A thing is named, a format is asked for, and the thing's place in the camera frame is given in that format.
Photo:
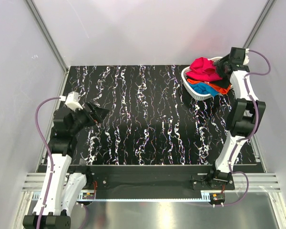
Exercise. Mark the aluminium frame rail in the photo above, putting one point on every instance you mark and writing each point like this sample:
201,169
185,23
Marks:
256,182

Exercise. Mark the black t shirt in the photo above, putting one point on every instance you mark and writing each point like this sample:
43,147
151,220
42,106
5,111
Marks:
224,83

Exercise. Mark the orange t shirt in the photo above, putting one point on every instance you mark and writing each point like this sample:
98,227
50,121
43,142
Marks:
218,88

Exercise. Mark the blue t shirt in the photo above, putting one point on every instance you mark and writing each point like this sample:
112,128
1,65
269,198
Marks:
202,88

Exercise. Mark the pink red t shirt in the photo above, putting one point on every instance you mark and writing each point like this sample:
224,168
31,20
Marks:
203,69

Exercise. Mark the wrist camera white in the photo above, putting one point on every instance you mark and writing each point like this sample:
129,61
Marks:
239,56
71,101

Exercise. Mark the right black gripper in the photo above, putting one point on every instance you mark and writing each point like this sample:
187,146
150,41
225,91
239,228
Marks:
218,66

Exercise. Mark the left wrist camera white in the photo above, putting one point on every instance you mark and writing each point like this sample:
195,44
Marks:
71,101

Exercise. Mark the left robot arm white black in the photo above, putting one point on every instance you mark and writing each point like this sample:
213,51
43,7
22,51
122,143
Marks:
60,189

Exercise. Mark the white plastic laundry basket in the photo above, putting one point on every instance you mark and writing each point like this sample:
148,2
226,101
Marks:
202,81

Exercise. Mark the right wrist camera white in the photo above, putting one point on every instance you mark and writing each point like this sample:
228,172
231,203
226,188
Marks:
239,56

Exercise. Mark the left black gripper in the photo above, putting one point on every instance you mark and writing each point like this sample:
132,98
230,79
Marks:
100,114

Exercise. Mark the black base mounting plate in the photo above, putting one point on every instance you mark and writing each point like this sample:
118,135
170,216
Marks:
133,193

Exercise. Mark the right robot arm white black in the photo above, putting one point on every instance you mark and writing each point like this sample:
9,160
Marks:
242,121

